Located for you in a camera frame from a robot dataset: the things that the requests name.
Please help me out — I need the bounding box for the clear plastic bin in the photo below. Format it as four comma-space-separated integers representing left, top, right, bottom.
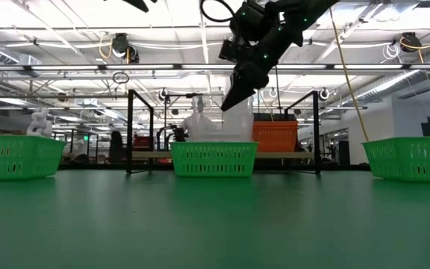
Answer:
190, 95, 256, 143

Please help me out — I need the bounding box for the green table mat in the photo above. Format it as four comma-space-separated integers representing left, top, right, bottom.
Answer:
0, 170, 430, 269

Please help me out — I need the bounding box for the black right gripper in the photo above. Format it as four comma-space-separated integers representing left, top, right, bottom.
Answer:
220, 21, 305, 112

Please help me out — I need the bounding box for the wooden shelf with black frame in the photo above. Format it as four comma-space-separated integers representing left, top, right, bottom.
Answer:
126, 88, 321, 176

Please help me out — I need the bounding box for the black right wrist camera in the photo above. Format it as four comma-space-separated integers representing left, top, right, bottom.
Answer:
218, 37, 246, 64

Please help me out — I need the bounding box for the yellow hanging cable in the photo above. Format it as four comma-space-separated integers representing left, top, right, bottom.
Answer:
328, 7, 371, 143

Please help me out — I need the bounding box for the white sculpted object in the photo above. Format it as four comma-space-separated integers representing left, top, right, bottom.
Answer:
26, 107, 54, 137

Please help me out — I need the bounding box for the green plastic basket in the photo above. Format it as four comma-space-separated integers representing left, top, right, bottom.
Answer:
0, 134, 67, 182
362, 136, 430, 184
169, 140, 260, 178

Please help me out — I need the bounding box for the person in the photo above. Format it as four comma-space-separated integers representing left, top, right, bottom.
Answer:
180, 96, 219, 143

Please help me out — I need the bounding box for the black cabinet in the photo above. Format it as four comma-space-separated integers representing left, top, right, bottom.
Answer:
337, 140, 351, 166

